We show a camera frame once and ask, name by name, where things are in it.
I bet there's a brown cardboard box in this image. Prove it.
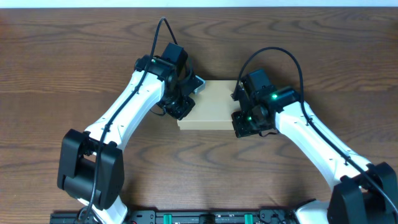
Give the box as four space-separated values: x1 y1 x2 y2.
177 80 240 131

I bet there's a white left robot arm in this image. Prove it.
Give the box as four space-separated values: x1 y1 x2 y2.
50 43 205 223

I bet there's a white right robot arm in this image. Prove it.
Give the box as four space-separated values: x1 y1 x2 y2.
231 70 397 223

